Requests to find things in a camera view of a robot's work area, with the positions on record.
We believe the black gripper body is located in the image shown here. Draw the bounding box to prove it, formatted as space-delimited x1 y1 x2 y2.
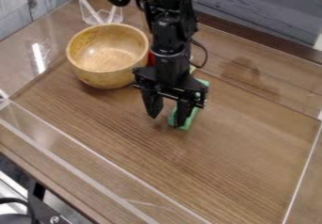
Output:
133 51 202 102

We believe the green rectangular block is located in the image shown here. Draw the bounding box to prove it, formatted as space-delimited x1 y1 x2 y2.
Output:
166 67 211 132

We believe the red toy strawberry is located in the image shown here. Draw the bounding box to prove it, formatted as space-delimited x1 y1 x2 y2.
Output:
149 51 155 66

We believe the black cable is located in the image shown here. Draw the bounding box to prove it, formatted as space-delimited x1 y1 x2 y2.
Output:
0 196 42 224

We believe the clear acrylic corner bracket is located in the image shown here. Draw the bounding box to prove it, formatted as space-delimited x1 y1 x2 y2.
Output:
78 0 123 25

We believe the clear acrylic tray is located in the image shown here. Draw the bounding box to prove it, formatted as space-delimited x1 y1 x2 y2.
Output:
0 2 322 224

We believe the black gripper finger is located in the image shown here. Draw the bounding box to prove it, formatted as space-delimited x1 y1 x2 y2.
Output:
141 88 163 119
174 99 194 128

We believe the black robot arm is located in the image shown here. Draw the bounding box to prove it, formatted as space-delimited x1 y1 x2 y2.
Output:
109 0 209 128

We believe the brown wooden bowl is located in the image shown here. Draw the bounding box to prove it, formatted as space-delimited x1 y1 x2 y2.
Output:
66 24 150 89

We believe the black table leg bracket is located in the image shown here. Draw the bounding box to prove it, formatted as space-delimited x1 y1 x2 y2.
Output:
28 182 73 224

